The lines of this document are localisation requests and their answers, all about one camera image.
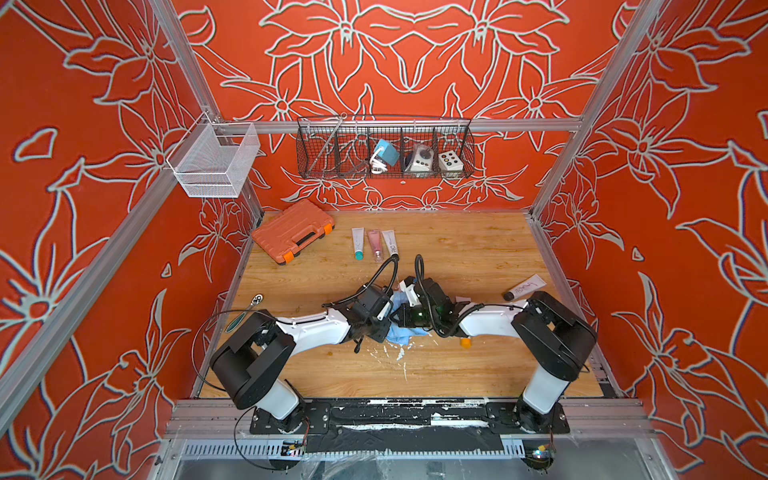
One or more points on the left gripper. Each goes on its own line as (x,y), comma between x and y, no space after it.
(381,335)

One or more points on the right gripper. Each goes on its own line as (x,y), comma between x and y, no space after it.
(403,313)

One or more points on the blue microfiber cloth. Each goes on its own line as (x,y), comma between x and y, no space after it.
(400,335)

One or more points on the pink translucent tube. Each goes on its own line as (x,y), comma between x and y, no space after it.
(375,242)

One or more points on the black cap white tube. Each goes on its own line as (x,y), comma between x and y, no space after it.
(390,241)

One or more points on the green cap toothpaste tube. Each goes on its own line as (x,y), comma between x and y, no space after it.
(358,237)

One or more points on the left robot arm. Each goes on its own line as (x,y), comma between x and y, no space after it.
(250,362)

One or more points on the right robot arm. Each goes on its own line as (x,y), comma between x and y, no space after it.
(559,339)

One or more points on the ratchet wrench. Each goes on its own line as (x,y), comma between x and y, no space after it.
(234,324)

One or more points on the orange tool case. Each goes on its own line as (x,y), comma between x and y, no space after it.
(286,235)

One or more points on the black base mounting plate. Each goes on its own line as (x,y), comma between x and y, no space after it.
(421,426)

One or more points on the white button box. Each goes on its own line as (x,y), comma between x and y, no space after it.
(450,164)

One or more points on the white round dial device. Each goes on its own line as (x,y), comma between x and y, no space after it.
(420,160)

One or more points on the teal white charger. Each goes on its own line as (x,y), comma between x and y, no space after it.
(384,157)

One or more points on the clear plastic bin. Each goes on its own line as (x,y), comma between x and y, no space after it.
(208,165)

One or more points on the black wire basket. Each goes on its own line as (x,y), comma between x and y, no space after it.
(352,147)

